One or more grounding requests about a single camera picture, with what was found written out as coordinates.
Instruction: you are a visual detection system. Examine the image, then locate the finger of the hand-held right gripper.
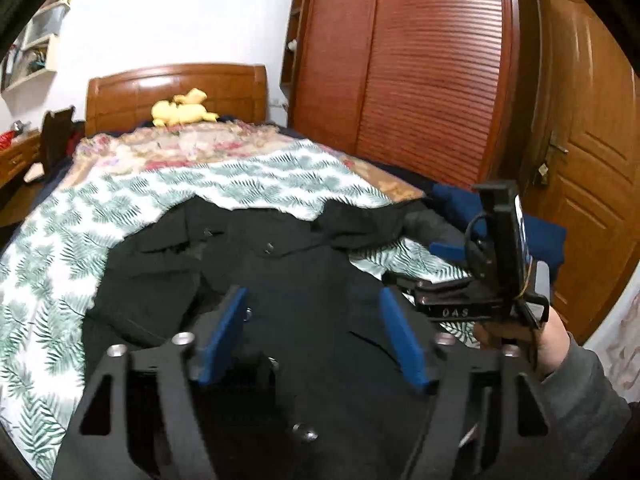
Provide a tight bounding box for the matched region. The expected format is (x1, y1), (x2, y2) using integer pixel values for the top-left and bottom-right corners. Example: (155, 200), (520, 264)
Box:
(428, 242), (472, 264)
(382, 272), (427, 307)

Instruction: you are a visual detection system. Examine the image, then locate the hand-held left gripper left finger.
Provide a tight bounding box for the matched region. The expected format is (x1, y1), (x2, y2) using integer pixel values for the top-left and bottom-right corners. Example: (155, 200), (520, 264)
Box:
(50, 285), (279, 480)

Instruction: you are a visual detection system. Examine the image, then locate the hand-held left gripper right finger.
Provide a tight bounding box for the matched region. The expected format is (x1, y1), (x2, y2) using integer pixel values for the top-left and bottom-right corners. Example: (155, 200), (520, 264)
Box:
(378, 287), (568, 480)

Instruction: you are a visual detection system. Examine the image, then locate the black coat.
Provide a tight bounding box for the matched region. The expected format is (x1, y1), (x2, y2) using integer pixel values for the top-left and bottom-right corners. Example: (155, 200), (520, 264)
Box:
(52, 195), (481, 480)

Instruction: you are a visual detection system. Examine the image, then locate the person's right forearm grey sleeve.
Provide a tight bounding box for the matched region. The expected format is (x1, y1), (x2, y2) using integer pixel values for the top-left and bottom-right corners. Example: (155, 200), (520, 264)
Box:
(540, 332), (633, 480)

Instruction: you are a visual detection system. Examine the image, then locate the person's right hand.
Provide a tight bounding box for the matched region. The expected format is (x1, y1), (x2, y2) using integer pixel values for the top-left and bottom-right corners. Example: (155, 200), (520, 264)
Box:
(534, 309), (573, 377)

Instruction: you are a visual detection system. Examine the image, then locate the dark blue bedding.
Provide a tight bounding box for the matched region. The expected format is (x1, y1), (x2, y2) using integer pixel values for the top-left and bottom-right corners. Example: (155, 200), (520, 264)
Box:
(431, 182), (568, 281)

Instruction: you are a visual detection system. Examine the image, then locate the pale patterned cloth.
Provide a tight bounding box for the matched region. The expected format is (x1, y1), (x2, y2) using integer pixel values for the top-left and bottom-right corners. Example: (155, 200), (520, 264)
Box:
(580, 287), (640, 413)

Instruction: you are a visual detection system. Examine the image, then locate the wooden door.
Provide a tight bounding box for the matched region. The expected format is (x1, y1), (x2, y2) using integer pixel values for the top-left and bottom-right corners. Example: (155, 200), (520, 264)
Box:
(520, 0), (640, 346)

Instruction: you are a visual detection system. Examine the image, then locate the green leaf print bed sheet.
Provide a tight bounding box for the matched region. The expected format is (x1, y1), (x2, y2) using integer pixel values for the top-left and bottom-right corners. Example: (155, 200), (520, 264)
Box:
(0, 139), (482, 480)

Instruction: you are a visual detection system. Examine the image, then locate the floral blanket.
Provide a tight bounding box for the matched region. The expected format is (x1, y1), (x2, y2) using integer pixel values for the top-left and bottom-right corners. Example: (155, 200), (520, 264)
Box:
(70, 122), (426, 202)

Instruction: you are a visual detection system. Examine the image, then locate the wooden louvred wardrobe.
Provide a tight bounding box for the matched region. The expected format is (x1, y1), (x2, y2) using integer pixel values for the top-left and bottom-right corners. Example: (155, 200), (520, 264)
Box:
(280, 0), (538, 192)

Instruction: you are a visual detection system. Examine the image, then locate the yellow plush toy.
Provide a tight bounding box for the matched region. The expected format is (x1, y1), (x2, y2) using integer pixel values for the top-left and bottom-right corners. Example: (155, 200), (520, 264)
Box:
(151, 88), (220, 127)

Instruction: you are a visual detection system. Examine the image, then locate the black chair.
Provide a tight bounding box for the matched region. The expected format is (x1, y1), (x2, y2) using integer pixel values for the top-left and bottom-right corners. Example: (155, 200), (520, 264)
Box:
(25, 106), (86, 183)

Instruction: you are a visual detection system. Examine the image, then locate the wooden headboard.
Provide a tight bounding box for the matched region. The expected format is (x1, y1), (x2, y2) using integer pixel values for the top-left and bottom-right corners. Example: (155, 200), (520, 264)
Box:
(85, 63), (269, 137)

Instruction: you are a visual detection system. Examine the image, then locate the metal door handle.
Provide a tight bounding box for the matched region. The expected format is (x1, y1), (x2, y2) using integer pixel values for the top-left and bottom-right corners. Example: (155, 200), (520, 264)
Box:
(532, 130), (571, 186)

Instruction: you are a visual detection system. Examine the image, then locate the white wall shelf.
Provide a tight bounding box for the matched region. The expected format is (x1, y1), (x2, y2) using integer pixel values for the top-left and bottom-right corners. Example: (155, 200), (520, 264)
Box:
(0, 0), (76, 93)

